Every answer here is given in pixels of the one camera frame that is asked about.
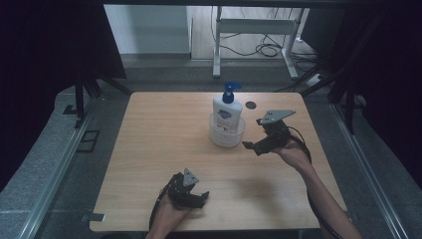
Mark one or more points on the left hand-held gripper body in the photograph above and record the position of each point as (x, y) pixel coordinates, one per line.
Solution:
(181, 192)

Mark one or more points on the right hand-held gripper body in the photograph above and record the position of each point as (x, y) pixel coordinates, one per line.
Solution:
(277, 132)

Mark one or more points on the white plastic basket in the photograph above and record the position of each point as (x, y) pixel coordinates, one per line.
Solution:
(227, 137)

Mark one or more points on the white bottle with blue pump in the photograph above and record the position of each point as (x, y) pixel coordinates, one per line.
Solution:
(227, 113)

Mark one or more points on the person's left hand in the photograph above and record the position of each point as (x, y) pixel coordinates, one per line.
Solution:
(169, 214)

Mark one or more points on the person's right hand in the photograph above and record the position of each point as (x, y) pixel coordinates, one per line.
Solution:
(293, 154)

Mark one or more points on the black round table grommet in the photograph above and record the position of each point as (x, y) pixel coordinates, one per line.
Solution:
(251, 105)

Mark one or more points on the white power strip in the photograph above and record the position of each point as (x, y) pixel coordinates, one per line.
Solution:
(314, 79)

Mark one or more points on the black tripod stand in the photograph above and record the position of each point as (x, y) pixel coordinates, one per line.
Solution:
(348, 103)
(79, 99)

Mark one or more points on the black curtain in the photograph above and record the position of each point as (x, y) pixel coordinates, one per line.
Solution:
(49, 66)
(388, 83)

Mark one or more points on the aluminium rail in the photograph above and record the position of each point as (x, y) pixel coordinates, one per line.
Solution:
(54, 179)
(368, 172)

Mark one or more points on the black rectangular floor frame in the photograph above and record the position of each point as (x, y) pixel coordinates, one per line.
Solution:
(88, 141)

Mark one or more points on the white metal desk frame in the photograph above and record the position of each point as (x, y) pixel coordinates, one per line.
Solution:
(255, 26)

